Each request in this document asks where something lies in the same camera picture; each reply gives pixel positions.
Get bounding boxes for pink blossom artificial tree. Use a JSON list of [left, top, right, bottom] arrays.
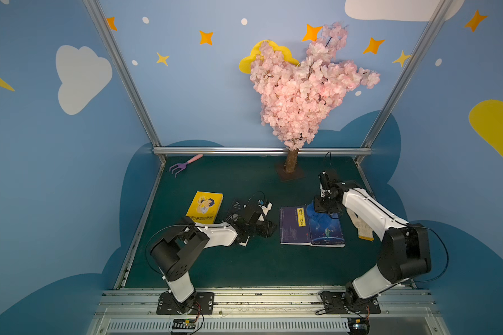
[[249, 22, 381, 180]]

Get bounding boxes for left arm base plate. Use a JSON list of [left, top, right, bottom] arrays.
[[156, 291, 214, 315]]

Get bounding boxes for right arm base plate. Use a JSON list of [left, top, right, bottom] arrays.
[[317, 290, 381, 315]]

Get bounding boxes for right circuit board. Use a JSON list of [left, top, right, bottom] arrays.
[[348, 318, 370, 335]]

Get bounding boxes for white work glove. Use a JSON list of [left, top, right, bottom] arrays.
[[346, 209, 374, 241]]

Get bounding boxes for left circuit board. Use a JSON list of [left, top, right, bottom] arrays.
[[170, 319, 196, 334]]

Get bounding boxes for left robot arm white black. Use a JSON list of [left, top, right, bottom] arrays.
[[146, 200, 276, 306]]

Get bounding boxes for aluminium rail front frame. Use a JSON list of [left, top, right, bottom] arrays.
[[87, 286, 449, 334]]

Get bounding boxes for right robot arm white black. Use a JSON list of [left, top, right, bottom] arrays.
[[314, 170, 432, 307]]

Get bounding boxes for circuit board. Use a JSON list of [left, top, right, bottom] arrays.
[[348, 318, 370, 335], [170, 319, 196, 334]]

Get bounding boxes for black book yellow title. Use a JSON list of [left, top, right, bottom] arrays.
[[224, 200, 258, 247]]

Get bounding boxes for blue Little Prince book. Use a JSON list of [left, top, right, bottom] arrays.
[[305, 203, 346, 248]]

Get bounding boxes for purple pink toy rake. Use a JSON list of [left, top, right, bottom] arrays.
[[168, 154, 203, 177]]

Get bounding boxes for purple book yellow label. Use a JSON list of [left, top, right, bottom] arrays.
[[279, 206, 311, 246]]

